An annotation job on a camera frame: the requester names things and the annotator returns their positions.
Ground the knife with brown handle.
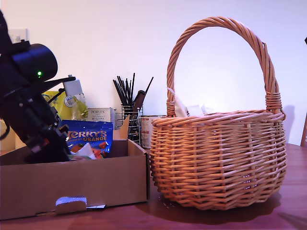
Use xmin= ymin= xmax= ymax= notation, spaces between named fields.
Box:
xmin=130 ymin=90 xmax=146 ymax=118

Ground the brown cardboard box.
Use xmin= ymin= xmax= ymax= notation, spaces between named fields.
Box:
xmin=0 ymin=116 xmax=151 ymax=220

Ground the white Porlex box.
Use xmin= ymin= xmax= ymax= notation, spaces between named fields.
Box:
xmin=86 ymin=107 xmax=117 ymax=131

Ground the blue Terry's orange egg bag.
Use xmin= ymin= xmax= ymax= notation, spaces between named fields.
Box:
xmin=61 ymin=119 xmax=114 ymax=159

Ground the yellow kitchen towel pack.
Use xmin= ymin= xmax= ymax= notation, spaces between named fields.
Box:
xmin=0 ymin=90 xmax=88 ymax=152

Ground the chrome wire cutlery rack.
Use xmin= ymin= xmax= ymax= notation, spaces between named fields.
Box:
xmin=115 ymin=103 xmax=144 ymax=146

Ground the wooden chair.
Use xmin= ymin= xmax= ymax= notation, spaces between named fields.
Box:
xmin=300 ymin=115 xmax=307 ymax=147

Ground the black chopstick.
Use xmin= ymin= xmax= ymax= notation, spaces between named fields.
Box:
xmin=117 ymin=76 xmax=129 ymax=106
xmin=142 ymin=76 xmax=154 ymax=98
xmin=130 ymin=72 xmax=136 ymax=106
xmin=112 ymin=80 xmax=125 ymax=106
xmin=125 ymin=78 xmax=131 ymax=106

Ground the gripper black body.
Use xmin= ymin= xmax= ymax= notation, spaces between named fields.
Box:
xmin=0 ymin=87 xmax=69 ymax=154

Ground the white wall light switch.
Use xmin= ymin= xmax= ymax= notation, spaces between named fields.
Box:
xmin=7 ymin=28 xmax=28 ymax=46

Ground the woven wicker basket with handle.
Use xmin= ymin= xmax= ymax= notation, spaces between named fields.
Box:
xmin=150 ymin=16 xmax=288 ymax=211

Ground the tin can with white label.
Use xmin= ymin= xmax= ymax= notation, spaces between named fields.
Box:
xmin=140 ymin=115 xmax=154 ymax=149

